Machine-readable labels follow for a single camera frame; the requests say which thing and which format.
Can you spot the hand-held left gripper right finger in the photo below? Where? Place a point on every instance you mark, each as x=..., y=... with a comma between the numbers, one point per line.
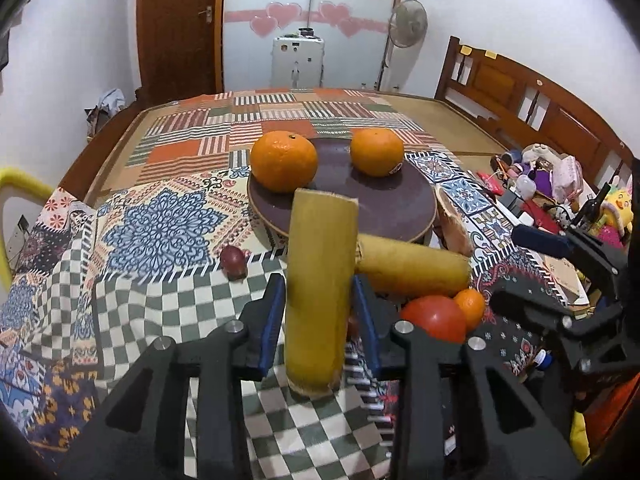
x=366, y=321

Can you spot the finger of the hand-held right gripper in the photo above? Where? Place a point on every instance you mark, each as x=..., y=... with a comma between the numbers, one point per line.
x=542, y=241
x=525, y=301

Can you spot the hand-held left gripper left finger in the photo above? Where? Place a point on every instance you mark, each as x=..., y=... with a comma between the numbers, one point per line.
x=272, y=321

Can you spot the small mandarin orange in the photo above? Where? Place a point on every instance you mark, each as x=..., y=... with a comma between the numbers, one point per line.
x=473, y=305

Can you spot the long yellow sugarcane piece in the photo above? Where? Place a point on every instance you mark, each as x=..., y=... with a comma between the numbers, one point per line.
x=320, y=285

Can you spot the red apple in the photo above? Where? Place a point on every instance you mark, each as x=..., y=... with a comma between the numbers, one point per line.
x=434, y=317

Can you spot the dark red plum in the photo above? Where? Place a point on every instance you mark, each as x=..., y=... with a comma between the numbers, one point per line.
x=234, y=261

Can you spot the short yellow sugarcane piece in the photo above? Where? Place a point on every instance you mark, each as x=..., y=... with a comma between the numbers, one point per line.
x=415, y=267

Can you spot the dark brown round plate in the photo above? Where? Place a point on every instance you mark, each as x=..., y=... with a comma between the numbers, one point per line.
x=380, y=200

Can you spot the large orange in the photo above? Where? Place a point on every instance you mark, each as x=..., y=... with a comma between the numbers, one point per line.
x=283, y=160

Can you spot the orange with sticker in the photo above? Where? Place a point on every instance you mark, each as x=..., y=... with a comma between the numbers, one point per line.
x=376, y=151

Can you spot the cardboard box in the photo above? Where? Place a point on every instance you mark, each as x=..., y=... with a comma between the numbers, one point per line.
x=565, y=277

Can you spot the white bottle blue cap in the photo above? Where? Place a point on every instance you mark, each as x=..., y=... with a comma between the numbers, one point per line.
x=542, y=360

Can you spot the black bottle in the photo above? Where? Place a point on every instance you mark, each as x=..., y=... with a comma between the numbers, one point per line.
x=595, y=205

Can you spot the pile of plush toys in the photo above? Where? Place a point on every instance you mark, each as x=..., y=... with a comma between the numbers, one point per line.
x=565, y=170

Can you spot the yellow plush toy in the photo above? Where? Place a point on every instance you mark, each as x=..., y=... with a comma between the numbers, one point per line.
x=620, y=201

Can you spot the floral checkered patchwork blanket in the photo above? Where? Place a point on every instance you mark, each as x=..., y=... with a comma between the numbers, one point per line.
x=165, y=230

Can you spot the striped orange patchwork blanket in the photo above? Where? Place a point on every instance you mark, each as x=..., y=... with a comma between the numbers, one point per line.
x=200, y=130

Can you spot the standing fan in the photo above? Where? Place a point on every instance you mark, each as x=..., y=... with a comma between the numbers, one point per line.
x=409, y=22

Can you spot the white box appliance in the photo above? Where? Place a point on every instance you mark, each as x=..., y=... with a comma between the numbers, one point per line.
x=297, y=62

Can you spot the bag pile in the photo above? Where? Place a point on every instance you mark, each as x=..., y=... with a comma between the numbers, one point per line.
x=106, y=105

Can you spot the brown wooden door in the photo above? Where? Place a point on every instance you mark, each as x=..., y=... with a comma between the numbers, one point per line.
x=175, y=35

